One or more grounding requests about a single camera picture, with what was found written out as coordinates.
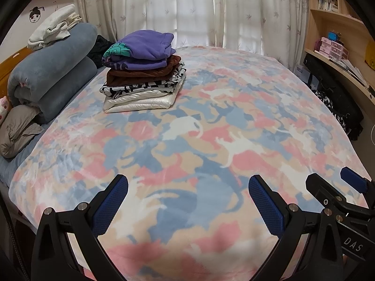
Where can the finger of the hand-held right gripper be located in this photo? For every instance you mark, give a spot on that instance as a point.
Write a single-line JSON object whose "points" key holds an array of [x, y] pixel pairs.
{"points": [[353, 179], [320, 187]]}

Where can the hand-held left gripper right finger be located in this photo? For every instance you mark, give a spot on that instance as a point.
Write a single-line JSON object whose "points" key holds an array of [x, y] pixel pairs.
{"points": [[266, 206]]}

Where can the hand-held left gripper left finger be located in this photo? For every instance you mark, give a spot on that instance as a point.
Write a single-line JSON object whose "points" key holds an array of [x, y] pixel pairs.
{"points": [[110, 205]]}

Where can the purple zip hoodie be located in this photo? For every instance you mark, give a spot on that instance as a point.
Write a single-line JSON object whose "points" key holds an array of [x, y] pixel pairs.
{"points": [[143, 46]]}

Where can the stack of folded clothes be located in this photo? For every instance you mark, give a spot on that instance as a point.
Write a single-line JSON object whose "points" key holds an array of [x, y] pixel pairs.
{"points": [[137, 103]]}

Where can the white bundled clothes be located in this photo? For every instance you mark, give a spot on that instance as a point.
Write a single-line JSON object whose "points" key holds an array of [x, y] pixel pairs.
{"points": [[52, 26]]}

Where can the black-white patterned cloth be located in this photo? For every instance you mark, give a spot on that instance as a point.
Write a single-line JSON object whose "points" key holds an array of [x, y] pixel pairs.
{"points": [[325, 101]]}

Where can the long black bag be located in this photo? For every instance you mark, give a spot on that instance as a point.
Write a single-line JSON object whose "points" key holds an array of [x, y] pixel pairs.
{"points": [[331, 85]]}

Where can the blue bed sheet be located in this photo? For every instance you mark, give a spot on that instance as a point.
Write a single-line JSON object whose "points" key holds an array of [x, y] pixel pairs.
{"points": [[20, 164]]}

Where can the pastel cat-print blanket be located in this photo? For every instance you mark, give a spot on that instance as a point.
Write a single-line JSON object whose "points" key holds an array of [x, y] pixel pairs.
{"points": [[187, 140]]}

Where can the stack of papers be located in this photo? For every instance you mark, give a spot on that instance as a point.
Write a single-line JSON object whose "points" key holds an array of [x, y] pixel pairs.
{"points": [[351, 70]]}

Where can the white cardboard box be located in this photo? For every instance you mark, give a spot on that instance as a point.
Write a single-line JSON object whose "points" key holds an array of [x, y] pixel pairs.
{"points": [[301, 71]]}

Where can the beige crumpled cloth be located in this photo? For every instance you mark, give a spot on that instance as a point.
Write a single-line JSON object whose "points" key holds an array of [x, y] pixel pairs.
{"points": [[17, 131]]}

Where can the black-white patterned folded garment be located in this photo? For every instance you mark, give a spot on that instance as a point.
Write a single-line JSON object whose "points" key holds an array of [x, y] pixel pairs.
{"points": [[140, 89]]}

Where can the yellow paper item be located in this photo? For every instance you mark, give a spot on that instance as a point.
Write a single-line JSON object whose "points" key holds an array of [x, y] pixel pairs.
{"points": [[371, 55]]}

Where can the pink mini drawer organizer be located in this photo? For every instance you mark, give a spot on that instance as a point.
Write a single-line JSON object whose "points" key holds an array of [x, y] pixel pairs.
{"points": [[334, 49]]}

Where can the brown folded garment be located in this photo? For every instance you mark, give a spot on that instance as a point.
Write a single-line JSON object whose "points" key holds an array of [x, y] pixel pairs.
{"points": [[137, 75]]}

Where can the blue-grey rolled quilt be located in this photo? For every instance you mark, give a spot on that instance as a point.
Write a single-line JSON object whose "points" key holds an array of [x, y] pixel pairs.
{"points": [[52, 73]]}

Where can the pink spotted plush toy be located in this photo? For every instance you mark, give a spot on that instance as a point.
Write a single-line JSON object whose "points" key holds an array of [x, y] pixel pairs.
{"points": [[3, 108]]}

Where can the black knit garment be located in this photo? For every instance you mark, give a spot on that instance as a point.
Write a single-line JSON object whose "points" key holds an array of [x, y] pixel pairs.
{"points": [[98, 48]]}

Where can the wooden shelf desk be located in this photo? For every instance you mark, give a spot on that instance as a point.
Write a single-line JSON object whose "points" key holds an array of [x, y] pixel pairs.
{"points": [[337, 17]]}

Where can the wooden headboard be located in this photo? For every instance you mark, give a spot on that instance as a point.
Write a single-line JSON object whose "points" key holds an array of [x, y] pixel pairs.
{"points": [[8, 64]]}

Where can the row of books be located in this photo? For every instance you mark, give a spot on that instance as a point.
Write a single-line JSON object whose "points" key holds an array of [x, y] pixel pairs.
{"points": [[326, 3]]}

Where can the white leaf-print curtain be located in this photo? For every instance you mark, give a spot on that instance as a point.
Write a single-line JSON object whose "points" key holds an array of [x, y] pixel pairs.
{"points": [[190, 8]]}

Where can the face wall sticker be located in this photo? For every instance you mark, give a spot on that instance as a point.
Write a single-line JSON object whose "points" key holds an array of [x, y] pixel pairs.
{"points": [[35, 16]]}

